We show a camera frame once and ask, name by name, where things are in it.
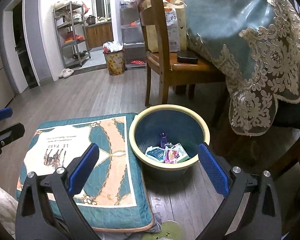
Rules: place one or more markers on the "purple small bottle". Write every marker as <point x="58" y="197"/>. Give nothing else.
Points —
<point x="163" y="140"/>

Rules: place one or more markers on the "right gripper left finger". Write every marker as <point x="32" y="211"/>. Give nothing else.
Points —
<point x="46" y="209"/>

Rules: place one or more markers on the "floral trash can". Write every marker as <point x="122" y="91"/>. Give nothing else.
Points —
<point x="114" y="56"/>

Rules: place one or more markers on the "black box on chair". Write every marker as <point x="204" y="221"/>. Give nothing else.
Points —
<point x="187" y="57"/>

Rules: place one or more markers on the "teal lace tablecloth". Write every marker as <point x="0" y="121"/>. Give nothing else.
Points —
<point x="256" y="45"/>

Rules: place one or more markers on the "metal shelving rack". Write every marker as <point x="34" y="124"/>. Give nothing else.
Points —
<point x="71" y="33"/>

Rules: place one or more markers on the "paper shopping bag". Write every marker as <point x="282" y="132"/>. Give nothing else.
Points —
<point x="176" y="26"/>

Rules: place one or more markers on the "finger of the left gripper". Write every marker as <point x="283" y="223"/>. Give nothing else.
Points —
<point x="11" y="134"/>
<point x="5" y="113"/>

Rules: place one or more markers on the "teal beige quilted cushion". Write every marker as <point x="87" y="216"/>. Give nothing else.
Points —
<point x="114" y="197"/>

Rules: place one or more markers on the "blue silver snack wrapper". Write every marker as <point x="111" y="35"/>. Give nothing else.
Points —
<point x="155" y="153"/>

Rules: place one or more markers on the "white slippers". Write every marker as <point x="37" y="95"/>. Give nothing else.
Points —
<point x="65" y="73"/>

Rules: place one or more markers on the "green plush slipper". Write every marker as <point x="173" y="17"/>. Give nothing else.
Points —
<point x="169" y="230"/>

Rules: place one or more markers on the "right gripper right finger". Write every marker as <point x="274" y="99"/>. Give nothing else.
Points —
<point x="261" y="218"/>

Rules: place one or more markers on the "fuzzy white sleeve forearm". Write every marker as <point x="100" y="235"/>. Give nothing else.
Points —
<point x="8" y="210"/>

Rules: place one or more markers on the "blue bin with yellow rim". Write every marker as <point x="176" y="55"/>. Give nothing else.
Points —
<point x="180" y="125"/>

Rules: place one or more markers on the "wooden chair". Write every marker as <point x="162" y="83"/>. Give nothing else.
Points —
<point x="164" y="63"/>

